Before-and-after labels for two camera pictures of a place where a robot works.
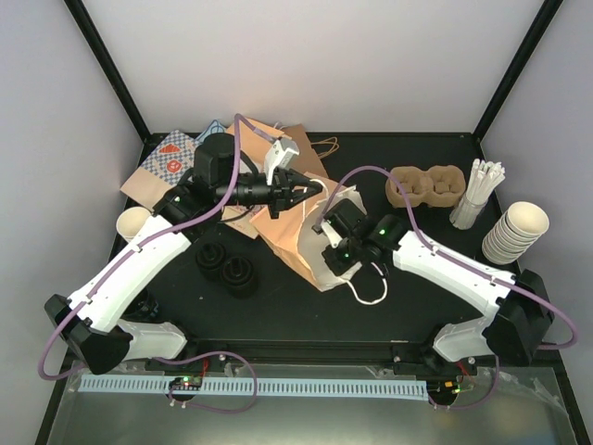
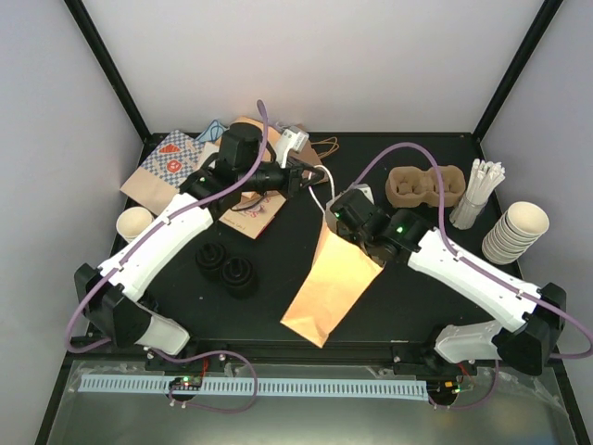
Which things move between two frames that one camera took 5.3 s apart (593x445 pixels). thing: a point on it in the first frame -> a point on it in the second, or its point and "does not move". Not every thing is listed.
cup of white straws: (485, 179) does not move
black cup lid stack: (238, 274) does not move
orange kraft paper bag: (289, 234) -> (338, 277)
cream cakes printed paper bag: (239, 217) does not move
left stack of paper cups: (130, 221) does not move
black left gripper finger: (300, 187) -> (313, 180)
